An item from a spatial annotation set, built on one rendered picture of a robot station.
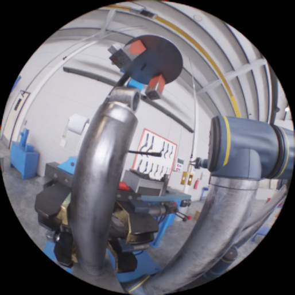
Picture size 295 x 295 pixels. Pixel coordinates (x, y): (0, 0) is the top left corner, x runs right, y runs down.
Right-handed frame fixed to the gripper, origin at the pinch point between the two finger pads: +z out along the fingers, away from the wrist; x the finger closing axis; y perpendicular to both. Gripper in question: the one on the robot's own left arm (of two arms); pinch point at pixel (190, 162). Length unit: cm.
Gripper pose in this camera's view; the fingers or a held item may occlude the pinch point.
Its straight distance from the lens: 113.4
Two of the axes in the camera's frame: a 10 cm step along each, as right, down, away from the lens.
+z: -4.8, 0.7, 8.8
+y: -8.4, -3.4, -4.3
